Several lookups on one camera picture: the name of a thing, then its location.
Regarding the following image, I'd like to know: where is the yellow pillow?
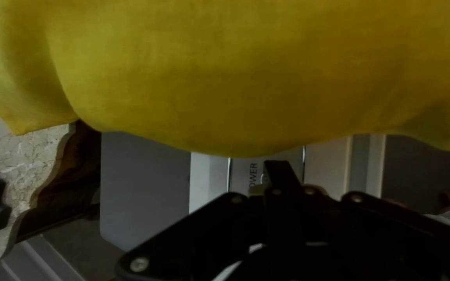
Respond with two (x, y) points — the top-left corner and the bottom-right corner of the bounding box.
(0, 0), (450, 160)

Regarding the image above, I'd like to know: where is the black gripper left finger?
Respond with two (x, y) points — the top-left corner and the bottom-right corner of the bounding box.
(114, 160), (289, 281)

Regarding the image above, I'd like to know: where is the white portable air conditioner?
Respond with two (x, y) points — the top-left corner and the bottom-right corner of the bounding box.
(189, 132), (387, 216)

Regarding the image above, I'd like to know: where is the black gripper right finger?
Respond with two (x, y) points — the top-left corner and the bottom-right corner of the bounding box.
(281, 160), (450, 281)

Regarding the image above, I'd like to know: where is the marble top side table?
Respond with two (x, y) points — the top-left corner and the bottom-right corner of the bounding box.
(0, 77), (103, 265)

